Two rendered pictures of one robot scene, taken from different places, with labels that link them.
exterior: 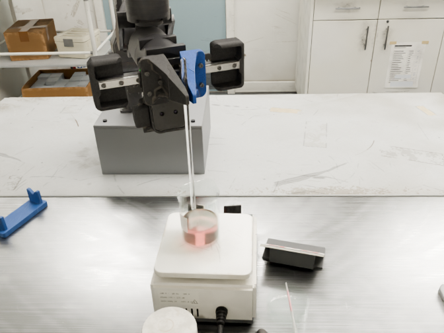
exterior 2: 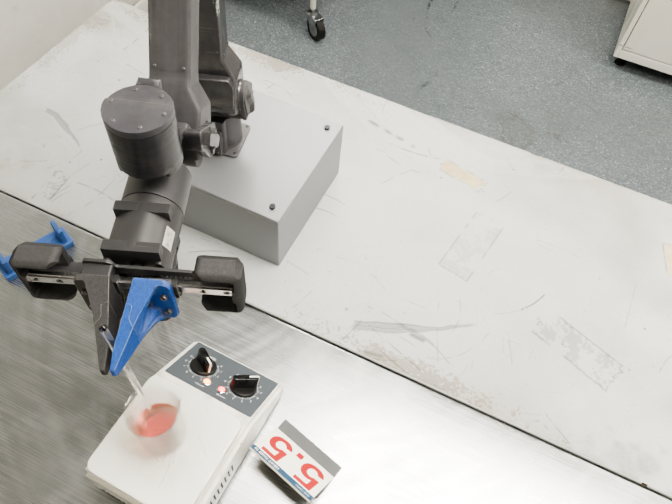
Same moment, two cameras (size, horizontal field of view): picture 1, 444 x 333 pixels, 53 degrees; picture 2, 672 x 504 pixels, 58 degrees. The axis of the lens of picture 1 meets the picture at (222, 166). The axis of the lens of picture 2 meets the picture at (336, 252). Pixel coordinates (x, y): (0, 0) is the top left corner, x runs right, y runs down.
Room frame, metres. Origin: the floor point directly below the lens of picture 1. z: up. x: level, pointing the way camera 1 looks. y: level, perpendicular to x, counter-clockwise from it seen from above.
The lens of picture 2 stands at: (0.32, -0.17, 1.64)
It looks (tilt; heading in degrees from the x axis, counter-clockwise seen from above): 56 degrees down; 16
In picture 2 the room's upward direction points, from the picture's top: 7 degrees clockwise
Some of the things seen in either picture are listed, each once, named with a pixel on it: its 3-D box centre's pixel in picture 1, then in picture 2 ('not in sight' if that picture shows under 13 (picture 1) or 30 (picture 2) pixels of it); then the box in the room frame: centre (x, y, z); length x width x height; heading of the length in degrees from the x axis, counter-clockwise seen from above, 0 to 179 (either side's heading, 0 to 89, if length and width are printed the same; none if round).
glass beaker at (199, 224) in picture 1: (200, 213); (160, 420); (0.46, 0.03, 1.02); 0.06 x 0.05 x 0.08; 153
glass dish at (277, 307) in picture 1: (287, 305); not in sight; (0.41, -0.08, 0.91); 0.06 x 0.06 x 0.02
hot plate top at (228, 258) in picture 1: (207, 242); (166, 444); (0.45, 0.02, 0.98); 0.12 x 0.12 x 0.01; 85
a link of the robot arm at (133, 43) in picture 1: (150, 48); (159, 183); (0.62, 0.09, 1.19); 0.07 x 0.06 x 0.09; 19
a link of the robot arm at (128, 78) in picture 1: (164, 65); (141, 250); (0.55, 0.07, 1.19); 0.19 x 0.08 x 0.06; 109
